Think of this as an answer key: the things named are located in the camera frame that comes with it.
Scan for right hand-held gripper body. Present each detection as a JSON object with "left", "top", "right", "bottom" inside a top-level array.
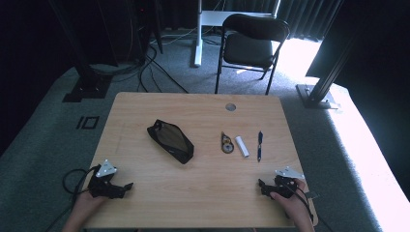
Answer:
[{"left": 272, "top": 165, "right": 306, "bottom": 198}]

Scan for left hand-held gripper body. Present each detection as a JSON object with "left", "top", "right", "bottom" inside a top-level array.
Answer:
[{"left": 87, "top": 159, "right": 121, "bottom": 199}]

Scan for dark correction tape dispenser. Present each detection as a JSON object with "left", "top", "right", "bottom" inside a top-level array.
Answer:
[{"left": 220, "top": 130, "right": 235, "bottom": 155}]

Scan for black mesh pencil case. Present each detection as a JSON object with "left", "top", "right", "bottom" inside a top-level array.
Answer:
[{"left": 146, "top": 119, "right": 195, "bottom": 165}]

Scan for person's right hand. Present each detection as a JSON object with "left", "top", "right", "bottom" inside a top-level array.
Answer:
[{"left": 270, "top": 178, "right": 308, "bottom": 220}]

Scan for person's left hand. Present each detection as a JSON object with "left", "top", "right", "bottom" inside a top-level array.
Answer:
[{"left": 74, "top": 190, "right": 108, "bottom": 212}]

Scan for black metal stand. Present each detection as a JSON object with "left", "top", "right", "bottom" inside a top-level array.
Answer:
[
  {"left": 47, "top": 0, "right": 114, "bottom": 103},
  {"left": 295, "top": 32, "right": 356, "bottom": 110}
]

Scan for black folding chair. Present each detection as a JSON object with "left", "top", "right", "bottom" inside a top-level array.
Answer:
[{"left": 214, "top": 13, "right": 291, "bottom": 96}]

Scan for dark equipment rack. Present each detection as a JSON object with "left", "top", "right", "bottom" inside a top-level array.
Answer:
[{"left": 96, "top": 0, "right": 163, "bottom": 66}]

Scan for dark curtain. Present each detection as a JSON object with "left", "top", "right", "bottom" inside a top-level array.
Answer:
[{"left": 161, "top": 0, "right": 342, "bottom": 42}]

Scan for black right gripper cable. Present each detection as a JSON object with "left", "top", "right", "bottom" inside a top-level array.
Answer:
[{"left": 279, "top": 180, "right": 335, "bottom": 232}]

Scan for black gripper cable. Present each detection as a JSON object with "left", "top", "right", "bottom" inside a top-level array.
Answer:
[
  {"left": 44, "top": 164, "right": 102, "bottom": 232},
  {"left": 279, "top": 180, "right": 335, "bottom": 232}
]

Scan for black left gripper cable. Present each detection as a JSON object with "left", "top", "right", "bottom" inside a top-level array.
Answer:
[{"left": 44, "top": 164, "right": 102, "bottom": 232}]

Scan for coiled black cables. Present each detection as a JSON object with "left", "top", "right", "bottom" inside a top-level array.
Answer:
[{"left": 90, "top": 61, "right": 143, "bottom": 77}]

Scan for black floor cable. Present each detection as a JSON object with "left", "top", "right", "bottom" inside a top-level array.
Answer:
[{"left": 136, "top": 44, "right": 190, "bottom": 95}]

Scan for white floor cable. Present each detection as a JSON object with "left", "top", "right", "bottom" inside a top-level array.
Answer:
[{"left": 149, "top": 27, "right": 198, "bottom": 46}]

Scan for white desk frame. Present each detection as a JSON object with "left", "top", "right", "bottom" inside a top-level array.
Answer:
[{"left": 192, "top": 0, "right": 281, "bottom": 68}]

